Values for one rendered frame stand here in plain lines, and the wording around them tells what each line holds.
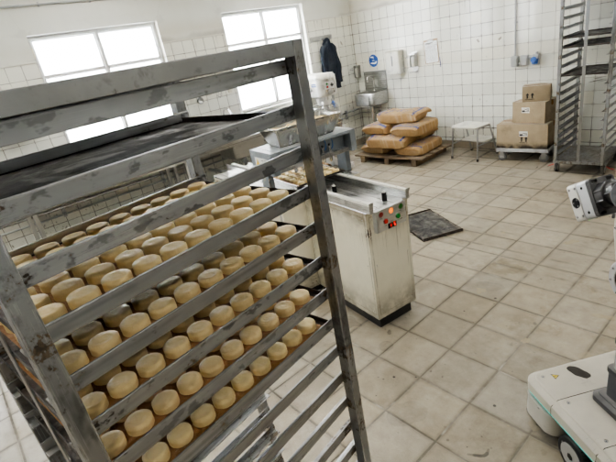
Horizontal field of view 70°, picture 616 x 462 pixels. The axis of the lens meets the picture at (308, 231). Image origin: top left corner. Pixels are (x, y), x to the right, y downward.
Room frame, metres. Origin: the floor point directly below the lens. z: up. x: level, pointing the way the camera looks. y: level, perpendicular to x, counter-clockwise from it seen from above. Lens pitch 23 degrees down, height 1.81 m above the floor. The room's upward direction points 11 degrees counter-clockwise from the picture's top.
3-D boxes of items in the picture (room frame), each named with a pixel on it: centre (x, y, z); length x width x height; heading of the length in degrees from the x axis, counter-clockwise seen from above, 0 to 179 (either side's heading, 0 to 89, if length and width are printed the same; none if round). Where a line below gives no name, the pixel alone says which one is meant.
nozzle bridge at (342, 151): (3.21, -0.08, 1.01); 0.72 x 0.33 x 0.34; 119
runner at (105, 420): (0.75, 0.19, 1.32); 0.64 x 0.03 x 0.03; 136
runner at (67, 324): (0.75, 0.19, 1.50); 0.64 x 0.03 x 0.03; 136
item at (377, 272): (2.77, -0.33, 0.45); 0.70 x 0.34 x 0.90; 29
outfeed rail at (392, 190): (3.38, -0.16, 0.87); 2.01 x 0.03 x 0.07; 29
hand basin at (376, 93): (7.35, -1.47, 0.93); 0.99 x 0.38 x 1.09; 37
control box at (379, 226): (2.45, -0.50, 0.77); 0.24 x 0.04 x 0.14; 119
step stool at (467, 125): (5.81, -2.45, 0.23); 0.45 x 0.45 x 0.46; 29
